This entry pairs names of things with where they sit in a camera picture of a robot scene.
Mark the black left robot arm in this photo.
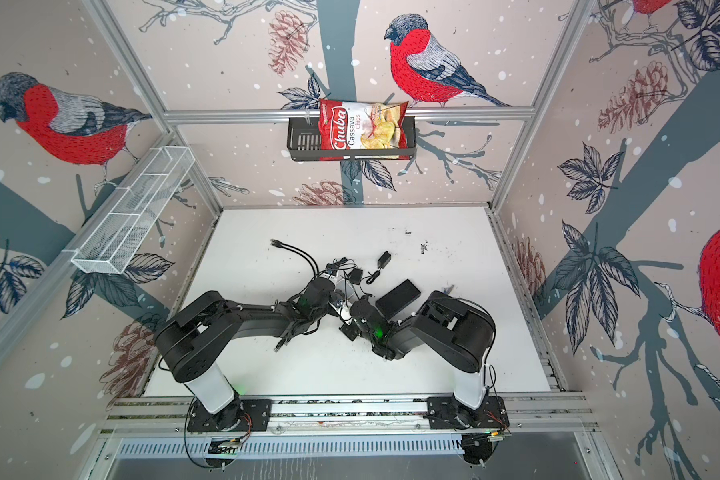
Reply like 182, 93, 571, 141
155, 277, 348, 433

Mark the black power adapter with cable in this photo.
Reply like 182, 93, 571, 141
318, 257, 364, 301

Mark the white wire mesh shelf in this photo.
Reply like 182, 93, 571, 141
71, 146, 195, 274

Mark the black wall basket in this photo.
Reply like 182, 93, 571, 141
287, 117, 417, 162

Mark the red cassava chips bag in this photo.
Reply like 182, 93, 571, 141
318, 99, 415, 159

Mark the aluminium mounting rail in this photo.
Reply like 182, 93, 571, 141
99, 391, 600, 437

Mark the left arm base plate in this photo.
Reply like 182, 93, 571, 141
186, 397, 273, 433

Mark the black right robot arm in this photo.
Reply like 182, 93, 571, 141
339, 281, 496, 376

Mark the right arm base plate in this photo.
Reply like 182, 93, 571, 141
424, 395, 510, 431

